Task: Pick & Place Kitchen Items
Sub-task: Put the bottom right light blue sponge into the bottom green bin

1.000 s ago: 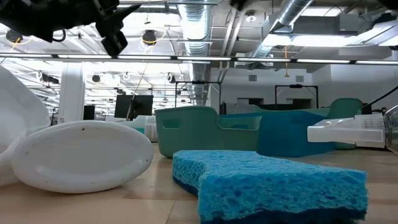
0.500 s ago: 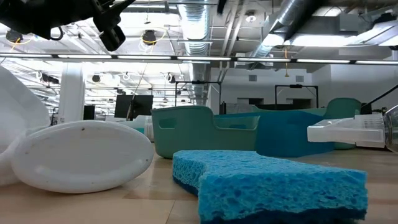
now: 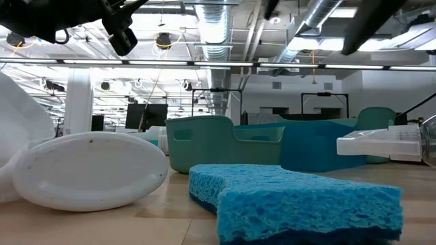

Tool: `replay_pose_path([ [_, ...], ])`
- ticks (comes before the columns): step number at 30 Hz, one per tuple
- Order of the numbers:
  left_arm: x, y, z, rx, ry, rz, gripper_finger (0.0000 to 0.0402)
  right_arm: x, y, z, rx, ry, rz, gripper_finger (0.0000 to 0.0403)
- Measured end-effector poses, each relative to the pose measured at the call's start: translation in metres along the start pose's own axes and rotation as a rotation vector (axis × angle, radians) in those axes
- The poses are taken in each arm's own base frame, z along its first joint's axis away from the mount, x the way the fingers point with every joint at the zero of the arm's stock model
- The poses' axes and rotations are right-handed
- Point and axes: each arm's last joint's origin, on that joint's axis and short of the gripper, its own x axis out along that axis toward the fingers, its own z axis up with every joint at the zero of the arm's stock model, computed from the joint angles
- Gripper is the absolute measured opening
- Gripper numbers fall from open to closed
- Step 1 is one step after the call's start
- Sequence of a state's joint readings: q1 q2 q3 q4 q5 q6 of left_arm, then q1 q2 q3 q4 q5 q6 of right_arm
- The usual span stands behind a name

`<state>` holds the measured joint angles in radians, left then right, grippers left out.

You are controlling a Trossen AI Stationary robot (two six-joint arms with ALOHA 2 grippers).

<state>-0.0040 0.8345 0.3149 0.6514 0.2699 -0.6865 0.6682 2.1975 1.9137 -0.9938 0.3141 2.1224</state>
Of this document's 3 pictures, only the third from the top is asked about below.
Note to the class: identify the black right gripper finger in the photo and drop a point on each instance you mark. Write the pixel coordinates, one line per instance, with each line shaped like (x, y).
(272, 8)
(371, 24)

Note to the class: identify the clear plastic spray bottle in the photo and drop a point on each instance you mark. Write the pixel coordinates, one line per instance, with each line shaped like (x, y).
(381, 143)

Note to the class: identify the blue kitchen sponge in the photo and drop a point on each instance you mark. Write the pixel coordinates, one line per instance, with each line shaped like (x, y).
(289, 204)

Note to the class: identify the long ceiling light bar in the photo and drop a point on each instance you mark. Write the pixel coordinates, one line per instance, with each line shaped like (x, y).
(221, 64)

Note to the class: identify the white pillar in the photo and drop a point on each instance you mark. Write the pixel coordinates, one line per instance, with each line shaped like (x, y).
(78, 102)

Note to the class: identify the large teal plastic bin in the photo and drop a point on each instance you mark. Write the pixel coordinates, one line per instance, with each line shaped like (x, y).
(374, 119)

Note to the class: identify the white towel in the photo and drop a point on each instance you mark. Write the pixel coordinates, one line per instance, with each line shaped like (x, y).
(20, 112)

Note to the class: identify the small black monitor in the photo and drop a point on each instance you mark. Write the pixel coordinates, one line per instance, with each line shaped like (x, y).
(97, 123)

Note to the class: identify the dark blue plastic bin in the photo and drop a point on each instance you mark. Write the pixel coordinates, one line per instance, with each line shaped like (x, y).
(316, 146)

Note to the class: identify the large black monitor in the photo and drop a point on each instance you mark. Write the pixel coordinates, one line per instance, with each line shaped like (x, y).
(153, 115)

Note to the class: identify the small teal plastic bin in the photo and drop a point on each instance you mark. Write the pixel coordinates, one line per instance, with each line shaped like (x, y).
(211, 146)

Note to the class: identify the white cleaner bottle blue label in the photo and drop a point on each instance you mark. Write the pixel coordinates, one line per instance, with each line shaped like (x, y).
(90, 170)

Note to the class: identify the slanted silver ventilation duct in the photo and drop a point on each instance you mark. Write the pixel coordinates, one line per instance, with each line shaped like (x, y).
(316, 13)

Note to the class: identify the wide silver ventilation duct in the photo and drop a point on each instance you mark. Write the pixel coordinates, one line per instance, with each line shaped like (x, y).
(213, 24)

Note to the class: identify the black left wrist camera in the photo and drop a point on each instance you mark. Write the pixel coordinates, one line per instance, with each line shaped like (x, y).
(123, 41)

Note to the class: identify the black background rig frame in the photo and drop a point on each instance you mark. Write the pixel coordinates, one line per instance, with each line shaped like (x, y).
(218, 90)
(323, 94)

